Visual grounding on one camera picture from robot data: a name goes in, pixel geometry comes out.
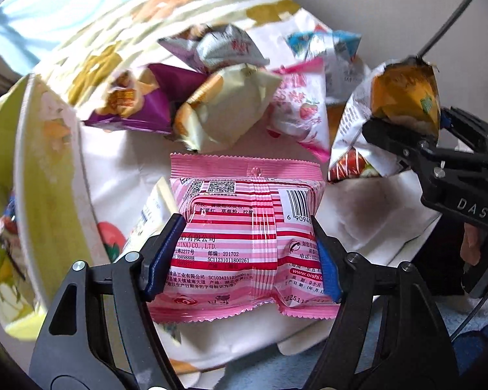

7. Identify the white fruit print cloth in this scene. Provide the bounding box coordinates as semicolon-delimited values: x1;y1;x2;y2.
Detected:
79;8;446;378

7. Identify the pink strawberry snack packet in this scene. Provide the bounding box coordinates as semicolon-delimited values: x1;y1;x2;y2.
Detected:
266;58;330;163

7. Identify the orange snack packet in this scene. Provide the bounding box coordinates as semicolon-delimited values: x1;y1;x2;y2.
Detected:
327;58;442;181

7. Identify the flower striped blanket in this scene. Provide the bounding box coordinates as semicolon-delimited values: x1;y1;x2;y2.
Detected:
24;0;338;131

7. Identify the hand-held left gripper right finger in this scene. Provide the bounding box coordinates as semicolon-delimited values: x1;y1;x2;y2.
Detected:
310;216;460;390

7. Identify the dark blue cloth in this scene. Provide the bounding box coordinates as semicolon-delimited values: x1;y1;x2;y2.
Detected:
451;317;488;378

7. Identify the puffed cream yellow snack packet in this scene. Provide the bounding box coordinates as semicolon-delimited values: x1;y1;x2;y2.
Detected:
173;65;283;151

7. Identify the pink striped snack packet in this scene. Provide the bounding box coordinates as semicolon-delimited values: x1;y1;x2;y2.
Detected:
148;152;342;323

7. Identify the purple snack packet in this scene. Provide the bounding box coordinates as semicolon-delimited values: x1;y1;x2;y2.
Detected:
83;63;208;135

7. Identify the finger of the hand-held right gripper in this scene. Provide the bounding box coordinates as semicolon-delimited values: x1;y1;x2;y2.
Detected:
438;107;488;152
361;118;437;172

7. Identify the green cardboard box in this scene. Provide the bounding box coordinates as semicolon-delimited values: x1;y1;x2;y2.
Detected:
0;73;106;342

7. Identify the multicolour snack packet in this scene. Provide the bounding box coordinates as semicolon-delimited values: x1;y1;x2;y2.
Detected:
0;195;29;289

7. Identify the thin black cable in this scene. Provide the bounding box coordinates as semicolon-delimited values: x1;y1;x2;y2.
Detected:
449;286;488;340

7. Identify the light blue curtain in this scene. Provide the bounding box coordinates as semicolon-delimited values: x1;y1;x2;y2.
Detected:
0;0;155;49

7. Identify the person's right hand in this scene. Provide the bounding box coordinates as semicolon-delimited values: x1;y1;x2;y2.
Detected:
460;220;484;267

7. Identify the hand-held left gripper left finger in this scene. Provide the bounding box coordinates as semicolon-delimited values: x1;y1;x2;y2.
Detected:
28;213;188;390

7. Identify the silver snack packet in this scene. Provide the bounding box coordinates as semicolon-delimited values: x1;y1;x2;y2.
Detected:
158;24;269;74

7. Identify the blue snack packet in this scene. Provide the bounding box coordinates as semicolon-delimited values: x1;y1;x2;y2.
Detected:
287;30;371;102

